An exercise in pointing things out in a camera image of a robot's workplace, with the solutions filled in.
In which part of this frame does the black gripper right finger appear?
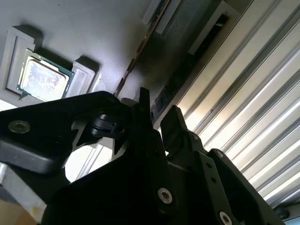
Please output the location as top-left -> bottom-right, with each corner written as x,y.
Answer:
160,105 -> 283,225

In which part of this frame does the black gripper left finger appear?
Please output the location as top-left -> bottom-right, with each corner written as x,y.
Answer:
0,86 -> 179,215

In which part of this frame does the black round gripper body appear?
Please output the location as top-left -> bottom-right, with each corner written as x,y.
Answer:
39,112 -> 213,225

